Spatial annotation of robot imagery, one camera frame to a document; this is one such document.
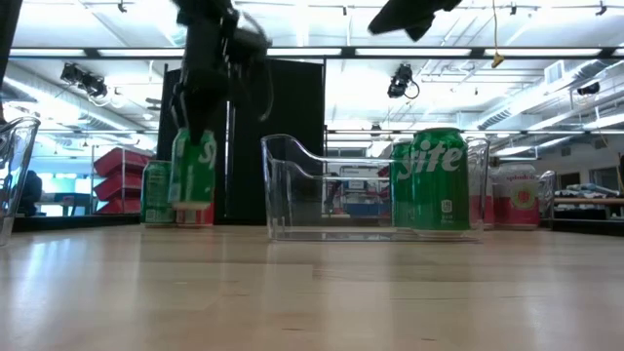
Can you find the red storage bin shelf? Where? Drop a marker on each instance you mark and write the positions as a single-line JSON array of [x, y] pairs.
[[117, 163]]

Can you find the red soda can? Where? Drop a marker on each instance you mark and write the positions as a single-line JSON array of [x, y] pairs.
[[195, 217]]

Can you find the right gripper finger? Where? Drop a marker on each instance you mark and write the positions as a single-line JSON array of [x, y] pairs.
[[409, 12], [421, 30]]

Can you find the green Sprite can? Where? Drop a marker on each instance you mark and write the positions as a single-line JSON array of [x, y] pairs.
[[156, 195], [401, 195], [439, 195], [195, 178]]

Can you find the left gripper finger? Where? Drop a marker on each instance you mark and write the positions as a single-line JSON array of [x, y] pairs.
[[200, 117]]

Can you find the silver ceiling air duct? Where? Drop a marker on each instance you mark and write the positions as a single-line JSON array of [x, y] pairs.
[[536, 100], [58, 100]]

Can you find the black hanging camera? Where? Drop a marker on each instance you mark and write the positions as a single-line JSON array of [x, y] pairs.
[[401, 80]]

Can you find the black ceiling spotlight bar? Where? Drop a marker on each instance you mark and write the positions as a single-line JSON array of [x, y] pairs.
[[92, 87]]

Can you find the black aluminium table frame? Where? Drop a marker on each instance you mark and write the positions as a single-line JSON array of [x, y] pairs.
[[73, 222]]

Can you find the wooden background table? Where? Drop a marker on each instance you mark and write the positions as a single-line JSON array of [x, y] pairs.
[[585, 201]]

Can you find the person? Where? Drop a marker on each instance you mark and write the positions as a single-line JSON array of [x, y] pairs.
[[30, 192]]

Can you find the black overhead crossbar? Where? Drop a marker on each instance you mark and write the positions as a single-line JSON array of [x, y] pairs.
[[348, 51]]

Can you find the black ceiling lamp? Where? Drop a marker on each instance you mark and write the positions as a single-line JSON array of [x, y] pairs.
[[589, 89]]

